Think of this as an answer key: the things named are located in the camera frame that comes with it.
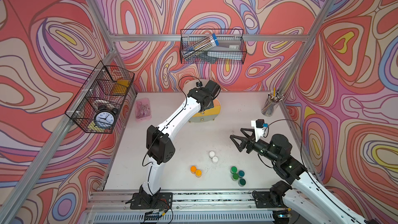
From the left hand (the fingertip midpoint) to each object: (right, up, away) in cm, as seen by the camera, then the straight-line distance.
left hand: (206, 104), depth 87 cm
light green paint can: (+14, -35, -6) cm, 38 cm away
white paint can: (+3, -28, 0) cm, 29 cm away
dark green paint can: (+17, -40, -10) cm, 44 cm away
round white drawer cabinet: (-1, -8, +11) cm, 14 cm away
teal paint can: (+18, -37, -7) cm, 41 cm away
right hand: (+13, -16, -15) cm, 25 cm away
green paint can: (+14, -38, -8) cm, 41 cm away
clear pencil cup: (+42, -2, +14) cm, 44 cm away
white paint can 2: (+5, -31, -3) cm, 31 cm away
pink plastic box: (-44, -5, +21) cm, 49 cm away
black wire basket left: (-52, -2, -16) cm, 55 cm away
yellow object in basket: (-45, +9, -8) cm, 46 cm away
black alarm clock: (-46, -7, -19) cm, 50 cm away
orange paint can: (-7, -35, -6) cm, 36 cm away
